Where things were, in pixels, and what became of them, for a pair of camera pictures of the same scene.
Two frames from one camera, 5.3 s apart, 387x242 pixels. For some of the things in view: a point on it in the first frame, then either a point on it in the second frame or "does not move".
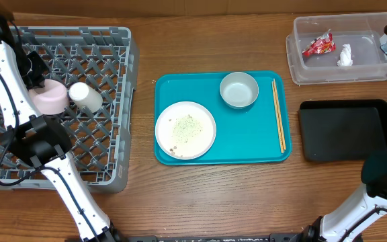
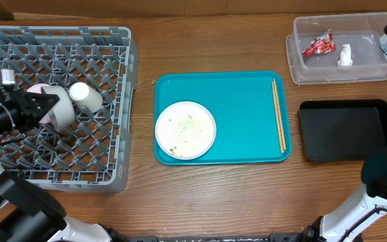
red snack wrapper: (322, 44) does not move
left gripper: (38, 81) to (29, 103)
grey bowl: (238, 90) to (62, 113)
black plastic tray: (346, 130) does not move
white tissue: (345, 56) does not move
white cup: (83, 95) does not move
